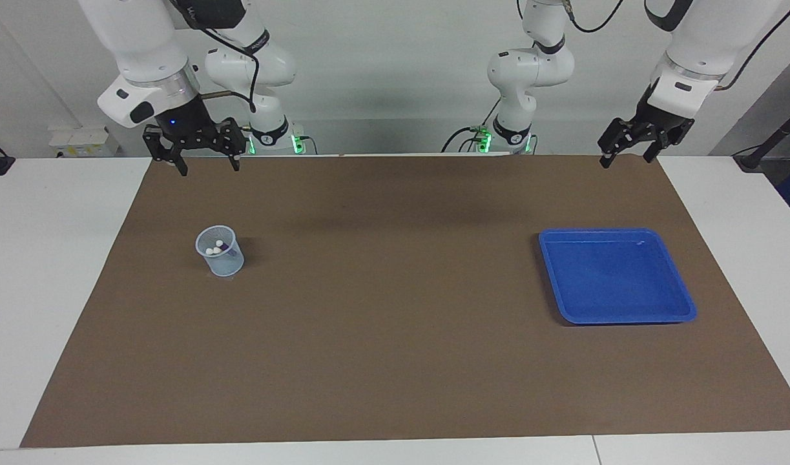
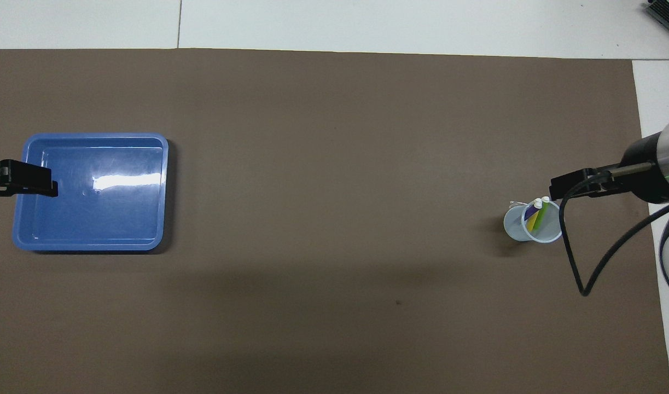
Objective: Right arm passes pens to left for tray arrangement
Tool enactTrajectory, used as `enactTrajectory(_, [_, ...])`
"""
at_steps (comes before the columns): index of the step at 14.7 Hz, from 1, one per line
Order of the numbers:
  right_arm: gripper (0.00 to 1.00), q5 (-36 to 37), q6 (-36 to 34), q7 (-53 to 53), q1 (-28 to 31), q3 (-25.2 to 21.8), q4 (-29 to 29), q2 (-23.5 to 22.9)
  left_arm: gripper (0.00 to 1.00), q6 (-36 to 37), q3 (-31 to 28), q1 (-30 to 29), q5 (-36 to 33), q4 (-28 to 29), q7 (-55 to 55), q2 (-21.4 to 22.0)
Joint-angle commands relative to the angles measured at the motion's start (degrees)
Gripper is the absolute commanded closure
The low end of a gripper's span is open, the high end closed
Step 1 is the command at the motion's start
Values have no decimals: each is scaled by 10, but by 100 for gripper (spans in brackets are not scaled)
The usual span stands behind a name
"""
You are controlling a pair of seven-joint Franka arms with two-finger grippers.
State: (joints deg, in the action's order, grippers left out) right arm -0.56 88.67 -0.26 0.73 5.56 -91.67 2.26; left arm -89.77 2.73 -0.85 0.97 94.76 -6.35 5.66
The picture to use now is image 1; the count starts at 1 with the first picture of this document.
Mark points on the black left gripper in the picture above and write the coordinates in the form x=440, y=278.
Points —
x=666, y=123

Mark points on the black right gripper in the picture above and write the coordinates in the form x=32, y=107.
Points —
x=185, y=126

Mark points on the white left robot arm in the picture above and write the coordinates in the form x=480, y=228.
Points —
x=530, y=71

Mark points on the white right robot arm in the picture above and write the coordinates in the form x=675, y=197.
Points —
x=143, y=45

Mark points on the blue plastic tray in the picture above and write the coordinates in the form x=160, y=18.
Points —
x=614, y=278

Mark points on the green lit base connector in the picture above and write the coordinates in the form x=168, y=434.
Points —
x=484, y=139
x=252, y=145
x=531, y=144
x=297, y=143

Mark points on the white box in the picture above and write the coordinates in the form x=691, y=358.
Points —
x=84, y=139

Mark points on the translucent plastic cup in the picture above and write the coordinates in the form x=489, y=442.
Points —
x=223, y=263

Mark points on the black stand pole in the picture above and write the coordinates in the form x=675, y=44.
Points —
x=766, y=145

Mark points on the brown table mat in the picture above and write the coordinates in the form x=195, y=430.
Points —
x=394, y=323

